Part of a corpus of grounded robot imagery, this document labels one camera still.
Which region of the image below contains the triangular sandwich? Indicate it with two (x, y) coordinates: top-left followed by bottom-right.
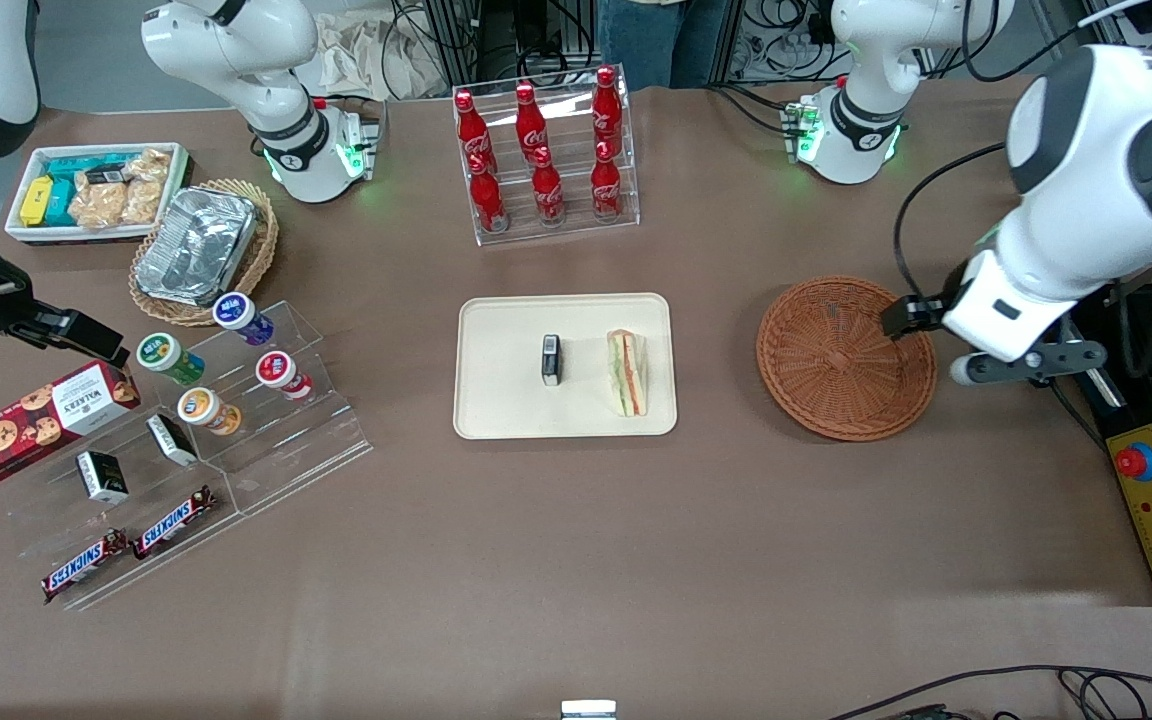
(606, 329), (649, 419)

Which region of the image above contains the round brown wicker basket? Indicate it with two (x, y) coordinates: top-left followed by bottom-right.
(756, 277), (938, 442)

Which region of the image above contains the aluminium foil tray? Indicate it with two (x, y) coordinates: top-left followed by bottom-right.
(134, 187), (260, 308)

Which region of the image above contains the oval tan wicker basket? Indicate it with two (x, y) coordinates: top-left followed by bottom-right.
(129, 179), (280, 328)

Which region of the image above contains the cream plastic tray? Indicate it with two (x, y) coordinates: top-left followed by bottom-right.
(453, 293), (679, 440)

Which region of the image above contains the green lid yogurt cup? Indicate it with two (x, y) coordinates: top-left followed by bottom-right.
(137, 333), (206, 388)

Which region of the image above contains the white plastic bin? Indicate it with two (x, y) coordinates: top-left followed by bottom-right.
(4, 142), (193, 246)

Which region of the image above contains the yellow snack pack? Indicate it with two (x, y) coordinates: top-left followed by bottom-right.
(19, 176), (56, 228)

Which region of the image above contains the red Walkers cookie box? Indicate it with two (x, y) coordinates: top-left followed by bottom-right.
(0, 360), (142, 489)

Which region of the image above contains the orange lid yogurt cup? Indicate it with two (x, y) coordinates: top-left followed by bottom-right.
(177, 387), (243, 437)

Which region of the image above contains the small black white carton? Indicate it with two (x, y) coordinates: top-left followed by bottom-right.
(75, 451), (130, 505)
(146, 413), (200, 468)

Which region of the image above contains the clear bag of puffed snacks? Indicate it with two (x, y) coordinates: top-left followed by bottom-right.
(121, 148), (173, 225)
(68, 180), (129, 230)

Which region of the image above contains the blue lid yogurt cup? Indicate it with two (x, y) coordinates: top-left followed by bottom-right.
(213, 292), (275, 348)

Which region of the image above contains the teal snack pack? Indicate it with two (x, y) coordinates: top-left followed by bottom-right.
(43, 153), (133, 227)

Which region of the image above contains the black countertop appliance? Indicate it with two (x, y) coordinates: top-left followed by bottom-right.
(1071, 285), (1152, 441)

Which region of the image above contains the red lid yogurt cup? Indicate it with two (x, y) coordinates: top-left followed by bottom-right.
(256, 351), (315, 402)

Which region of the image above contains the clear acrylic step stand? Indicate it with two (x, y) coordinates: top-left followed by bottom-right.
(151, 300), (375, 517)
(0, 395), (242, 612)

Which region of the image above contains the Snickers chocolate bar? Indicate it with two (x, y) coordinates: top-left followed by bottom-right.
(132, 486), (219, 561)
(41, 529), (130, 604)

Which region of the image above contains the red cola bottle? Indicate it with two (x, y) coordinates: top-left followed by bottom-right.
(454, 90), (494, 169)
(469, 155), (509, 234)
(592, 66), (625, 153)
(531, 147), (566, 227)
(515, 83), (550, 159)
(590, 143), (624, 222)

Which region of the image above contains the clear acrylic bottle rack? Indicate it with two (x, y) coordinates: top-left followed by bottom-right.
(451, 65), (642, 248)

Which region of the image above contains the crumpled beige paper bag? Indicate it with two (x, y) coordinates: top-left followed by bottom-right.
(316, 10), (449, 101)

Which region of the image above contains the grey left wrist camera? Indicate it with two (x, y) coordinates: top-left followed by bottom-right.
(950, 338), (1109, 388)

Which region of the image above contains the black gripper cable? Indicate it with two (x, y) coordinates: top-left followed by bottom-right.
(891, 142), (1009, 301)

